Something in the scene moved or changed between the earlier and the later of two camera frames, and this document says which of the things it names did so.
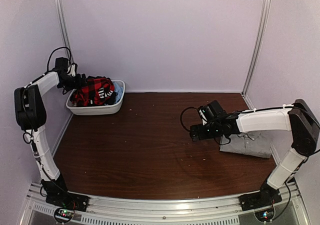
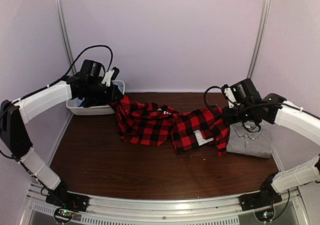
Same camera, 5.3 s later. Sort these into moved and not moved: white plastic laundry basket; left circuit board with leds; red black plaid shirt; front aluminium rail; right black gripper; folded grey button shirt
Moved: red black plaid shirt; right black gripper
Not moved: white plastic laundry basket; folded grey button shirt; left circuit board with leds; front aluminium rail
